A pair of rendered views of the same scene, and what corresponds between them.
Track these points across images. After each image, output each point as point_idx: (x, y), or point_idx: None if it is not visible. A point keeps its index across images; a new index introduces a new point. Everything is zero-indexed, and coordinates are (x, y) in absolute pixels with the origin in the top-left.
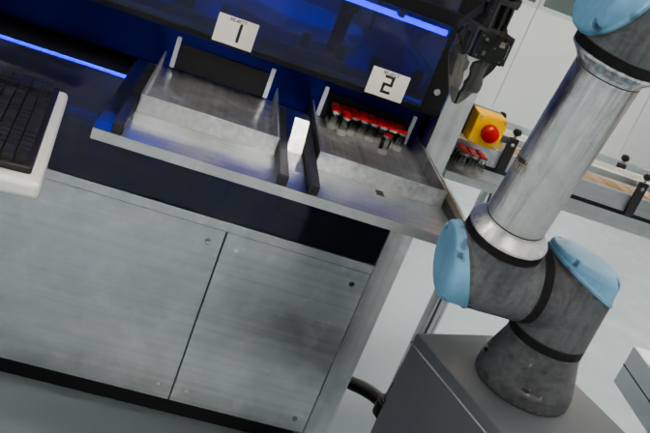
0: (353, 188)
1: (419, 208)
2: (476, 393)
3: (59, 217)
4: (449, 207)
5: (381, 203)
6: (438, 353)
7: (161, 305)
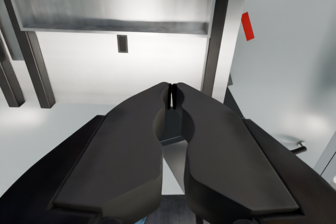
0: (89, 55)
1: (171, 54)
2: (179, 178)
3: None
4: (206, 57)
5: (122, 73)
6: (167, 159)
7: None
